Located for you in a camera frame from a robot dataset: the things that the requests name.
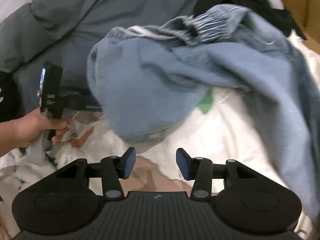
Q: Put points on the cardboard box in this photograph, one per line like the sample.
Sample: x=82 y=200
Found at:
x=302 y=2

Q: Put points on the dark cloth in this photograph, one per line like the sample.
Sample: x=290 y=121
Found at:
x=7 y=97

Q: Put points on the white printed bed sheet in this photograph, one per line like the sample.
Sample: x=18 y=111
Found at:
x=225 y=135

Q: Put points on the person's left hand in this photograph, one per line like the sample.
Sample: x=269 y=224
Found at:
x=30 y=130

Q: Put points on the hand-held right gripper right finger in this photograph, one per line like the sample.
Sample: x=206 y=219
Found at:
x=182 y=163

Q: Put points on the blue denim pants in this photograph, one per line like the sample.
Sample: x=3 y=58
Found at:
x=175 y=80

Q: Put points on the grey t-shirt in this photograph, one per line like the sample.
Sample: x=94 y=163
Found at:
x=75 y=17

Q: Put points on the person's left forearm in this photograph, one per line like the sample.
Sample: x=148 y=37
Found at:
x=6 y=138

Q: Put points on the black garment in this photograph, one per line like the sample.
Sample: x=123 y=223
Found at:
x=262 y=7

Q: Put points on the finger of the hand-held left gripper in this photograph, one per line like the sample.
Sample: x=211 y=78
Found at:
x=85 y=107

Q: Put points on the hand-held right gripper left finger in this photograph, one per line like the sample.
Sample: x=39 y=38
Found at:
x=128 y=163

